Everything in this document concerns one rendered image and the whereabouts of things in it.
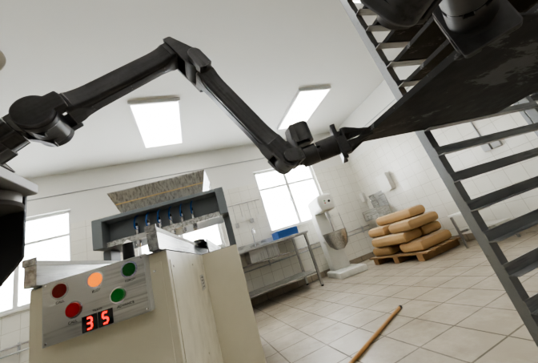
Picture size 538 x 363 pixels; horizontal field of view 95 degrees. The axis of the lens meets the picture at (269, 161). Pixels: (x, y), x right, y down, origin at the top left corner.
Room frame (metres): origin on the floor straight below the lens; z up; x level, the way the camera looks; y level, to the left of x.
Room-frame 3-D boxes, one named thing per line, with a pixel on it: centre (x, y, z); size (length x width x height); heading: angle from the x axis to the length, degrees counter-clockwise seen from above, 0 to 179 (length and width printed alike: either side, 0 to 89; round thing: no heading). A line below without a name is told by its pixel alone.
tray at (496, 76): (0.60, -0.61, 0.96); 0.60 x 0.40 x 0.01; 110
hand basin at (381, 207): (5.34, -1.83, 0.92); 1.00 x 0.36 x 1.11; 22
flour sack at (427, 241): (4.16, -1.88, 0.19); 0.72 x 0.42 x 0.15; 117
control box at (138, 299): (0.65, 0.51, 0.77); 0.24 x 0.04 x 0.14; 103
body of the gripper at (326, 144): (0.66, -0.18, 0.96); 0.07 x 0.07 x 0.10; 80
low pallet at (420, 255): (4.43, -1.74, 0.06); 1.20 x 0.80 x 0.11; 25
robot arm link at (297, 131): (0.66, -0.08, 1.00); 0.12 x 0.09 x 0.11; 110
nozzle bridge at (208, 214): (1.50, 0.70, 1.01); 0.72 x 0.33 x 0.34; 103
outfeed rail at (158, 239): (1.64, 0.58, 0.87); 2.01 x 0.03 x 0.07; 13
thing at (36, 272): (1.58, 0.87, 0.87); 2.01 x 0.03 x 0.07; 13
